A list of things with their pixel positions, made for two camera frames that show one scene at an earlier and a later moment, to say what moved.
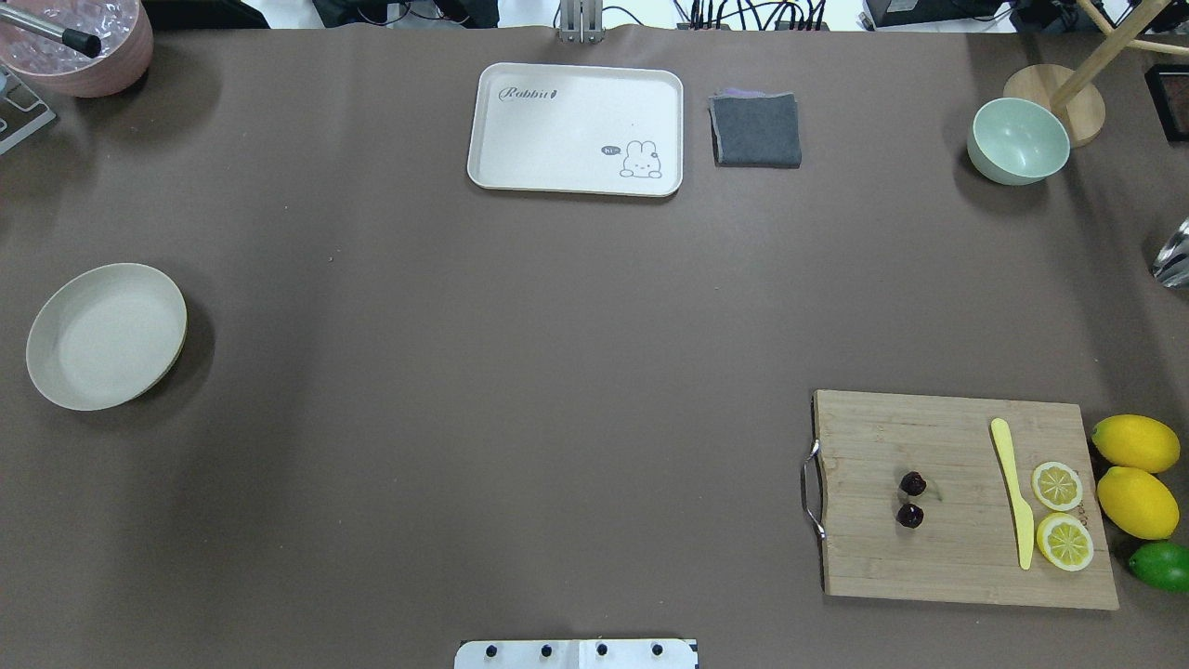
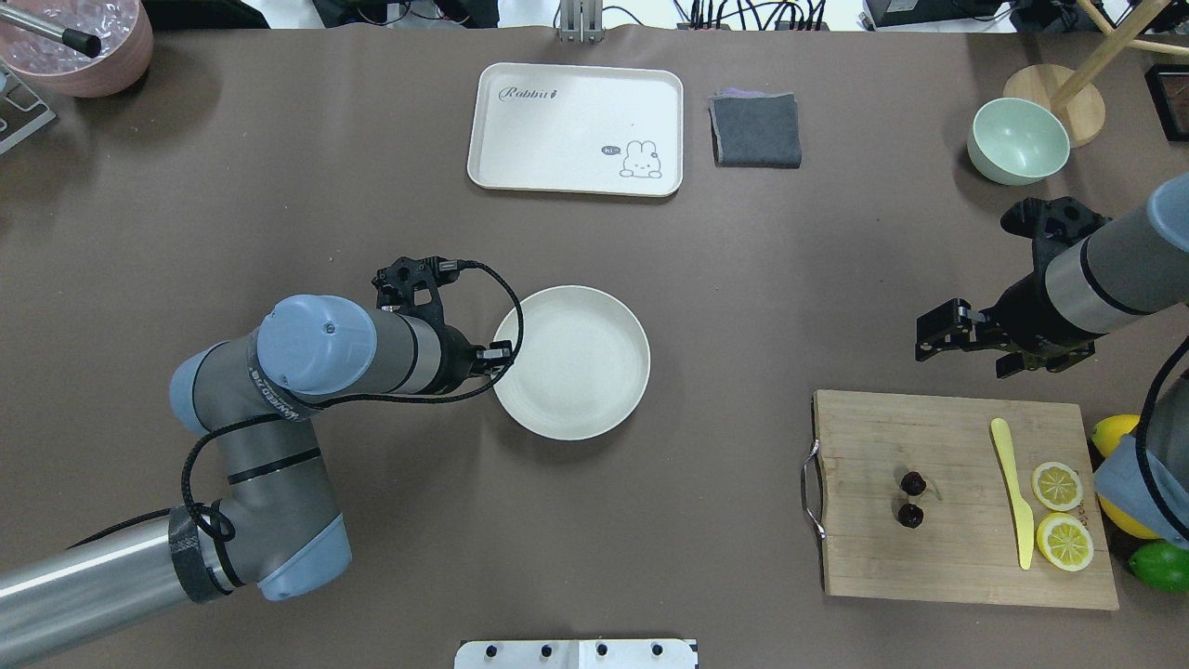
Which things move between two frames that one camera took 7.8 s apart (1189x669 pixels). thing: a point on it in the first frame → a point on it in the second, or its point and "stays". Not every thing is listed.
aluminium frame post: (581, 21) stays
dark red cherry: (913, 483) stays
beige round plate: (105, 334) → (583, 365)
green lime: (1162, 562) stays
